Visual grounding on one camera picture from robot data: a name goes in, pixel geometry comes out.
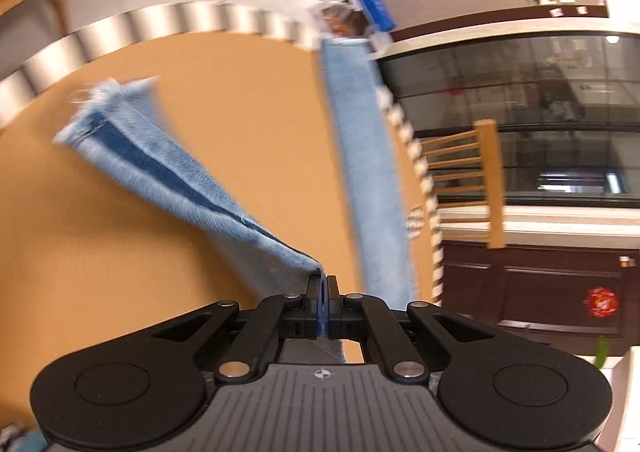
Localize light blue denim jeans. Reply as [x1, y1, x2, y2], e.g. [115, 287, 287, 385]
[52, 36, 419, 366]

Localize wooden chair by door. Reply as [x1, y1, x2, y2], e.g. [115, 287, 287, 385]
[421, 119, 506, 250]

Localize dark brown wooden door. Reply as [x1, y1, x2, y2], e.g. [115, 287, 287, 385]
[442, 241, 639, 357]

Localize red round door ornament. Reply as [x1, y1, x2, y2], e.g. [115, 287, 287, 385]
[585, 287, 620, 319]

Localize green potted plant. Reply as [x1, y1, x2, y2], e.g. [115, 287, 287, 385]
[593, 336, 610, 370]

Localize blue box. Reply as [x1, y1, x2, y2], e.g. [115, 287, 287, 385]
[359, 0, 396, 32]

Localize black glass sliding door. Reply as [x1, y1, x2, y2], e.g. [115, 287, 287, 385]
[378, 32, 639, 209]

